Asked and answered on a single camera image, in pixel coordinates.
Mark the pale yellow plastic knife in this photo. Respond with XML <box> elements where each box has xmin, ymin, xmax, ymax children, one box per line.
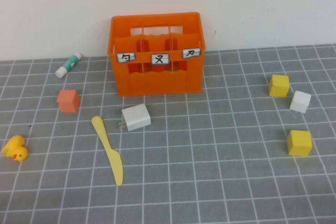
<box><xmin>91</xmin><ymin>115</ymin><xmax>123</xmax><ymax>186</ymax></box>

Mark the orange plastic cutlery crate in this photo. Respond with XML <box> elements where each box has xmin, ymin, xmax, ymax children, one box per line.
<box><xmin>107</xmin><ymin>12</ymin><xmax>206</xmax><ymax>97</ymax></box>

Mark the white plug charger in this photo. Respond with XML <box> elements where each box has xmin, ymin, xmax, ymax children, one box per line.
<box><xmin>117</xmin><ymin>103</ymin><xmax>152</xmax><ymax>132</ymax></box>

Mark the white label fork character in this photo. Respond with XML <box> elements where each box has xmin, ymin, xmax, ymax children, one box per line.
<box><xmin>150</xmin><ymin>53</ymin><xmax>170</xmax><ymax>65</ymax></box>

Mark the white label knife character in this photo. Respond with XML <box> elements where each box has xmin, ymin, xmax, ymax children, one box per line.
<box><xmin>182</xmin><ymin>48</ymin><xmax>202</xmax><ymax>59</ymax></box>

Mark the white label spoon character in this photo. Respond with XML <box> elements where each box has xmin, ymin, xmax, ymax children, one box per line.
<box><xmin>116</xmin><ymin>52</ymin><xmax>137</xmax><ymax>63</ymax></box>

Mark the grey grid tablecloth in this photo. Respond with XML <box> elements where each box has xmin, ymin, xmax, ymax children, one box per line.
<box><xmin>0</xmin><ymin>42</ymin><xmax>336</xmax><ymax>224</ymax></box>

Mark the salmon pink cube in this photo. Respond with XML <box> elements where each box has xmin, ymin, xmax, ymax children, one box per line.
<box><xmin>56</xmin><ymin>89</ymin><xmax>80</xmax><ymax>113</ymax></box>

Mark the white green glue stick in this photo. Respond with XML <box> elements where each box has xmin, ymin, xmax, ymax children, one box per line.
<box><xmin>55</xmin><ymin>52</ymin><xmax>82</xmax><ymax>79</ymax></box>

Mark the yellow cube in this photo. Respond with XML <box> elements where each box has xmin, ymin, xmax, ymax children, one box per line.
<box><xmin>286</xmin><ymin>130</ymin><xmax>313</xmax><ymax>157</ymax></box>
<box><xmin>268</xmin><ymin>74</ymin><xmax>290</xmax><ymax>98</ymax></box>

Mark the white cube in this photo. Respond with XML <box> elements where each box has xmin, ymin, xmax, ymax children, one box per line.
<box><xmin>289</xmin><ymin>90</ymin><xmax>312</xmax><ymax>114</ymax></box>

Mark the yellow rubber duck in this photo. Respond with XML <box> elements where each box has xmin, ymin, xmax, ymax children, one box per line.
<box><xmin>1</xmin><ymin>134</ymin><xmax>28</xmax><ymax>162</ymax></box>

